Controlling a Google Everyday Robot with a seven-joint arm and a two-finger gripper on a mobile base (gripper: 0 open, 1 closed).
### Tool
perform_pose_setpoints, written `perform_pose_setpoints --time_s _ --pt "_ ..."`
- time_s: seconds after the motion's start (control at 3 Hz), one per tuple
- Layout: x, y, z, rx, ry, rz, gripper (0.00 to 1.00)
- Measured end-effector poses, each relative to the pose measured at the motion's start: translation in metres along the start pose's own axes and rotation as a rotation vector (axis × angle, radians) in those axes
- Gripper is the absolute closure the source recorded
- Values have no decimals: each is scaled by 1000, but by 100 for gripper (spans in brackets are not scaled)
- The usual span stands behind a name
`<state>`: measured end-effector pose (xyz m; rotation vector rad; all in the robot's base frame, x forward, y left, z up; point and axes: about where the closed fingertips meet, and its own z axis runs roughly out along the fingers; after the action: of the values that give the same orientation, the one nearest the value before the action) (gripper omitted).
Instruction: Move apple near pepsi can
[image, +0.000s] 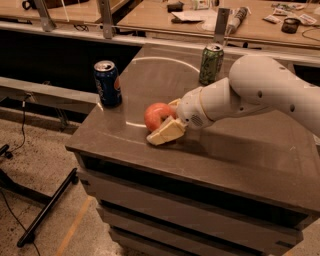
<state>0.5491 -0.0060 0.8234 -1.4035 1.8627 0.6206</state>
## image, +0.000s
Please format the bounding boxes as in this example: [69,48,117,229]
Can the metal bracket post left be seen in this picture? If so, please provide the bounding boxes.
[34,0,56,32]

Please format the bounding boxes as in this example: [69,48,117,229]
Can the white papers on desk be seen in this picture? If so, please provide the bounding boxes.
[172,9,217,31]

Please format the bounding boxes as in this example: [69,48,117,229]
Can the metal bracket post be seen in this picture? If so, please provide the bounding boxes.
[214,8,230,44]
[34,0,56,32]
[98,0,114,39]

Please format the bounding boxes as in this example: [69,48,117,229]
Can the black metal stand leg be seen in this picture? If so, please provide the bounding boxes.
[16,167,80,249]

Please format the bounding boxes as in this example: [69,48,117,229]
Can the black floor cable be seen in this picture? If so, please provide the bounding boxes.
[0,94,42,256]

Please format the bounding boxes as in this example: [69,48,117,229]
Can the black white cylindrical tool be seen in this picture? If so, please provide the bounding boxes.
[228,7,248,34]

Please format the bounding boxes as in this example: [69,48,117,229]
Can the green soda can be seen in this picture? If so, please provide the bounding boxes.
[199,43,224,86]

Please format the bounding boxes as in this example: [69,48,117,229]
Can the red apple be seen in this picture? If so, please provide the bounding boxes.
[144,103,176,132]

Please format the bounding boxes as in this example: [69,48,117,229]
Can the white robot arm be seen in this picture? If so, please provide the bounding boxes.
[147,55,320,145]

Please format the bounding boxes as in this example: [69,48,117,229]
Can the black device on desk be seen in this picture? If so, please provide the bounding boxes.
[167,1,184,13]

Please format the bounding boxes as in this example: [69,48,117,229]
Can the grey drawer cabinet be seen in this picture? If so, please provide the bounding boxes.
[67,45,320,256]

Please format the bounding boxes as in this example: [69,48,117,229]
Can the blue pepsi can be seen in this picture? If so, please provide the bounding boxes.
[94,60,122,107]

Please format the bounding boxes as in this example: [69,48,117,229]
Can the metal bracket post right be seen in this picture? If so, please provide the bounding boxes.
[214,8,230,44]

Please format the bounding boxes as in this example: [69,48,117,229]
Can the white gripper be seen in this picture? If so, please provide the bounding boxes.
[147,87,213,146]

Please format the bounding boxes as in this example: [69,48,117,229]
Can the metal bracket post middle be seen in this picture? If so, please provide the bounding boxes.
[98,0,114,39]

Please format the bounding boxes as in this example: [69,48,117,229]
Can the black round cup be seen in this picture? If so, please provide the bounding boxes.
[281,18,300,34]

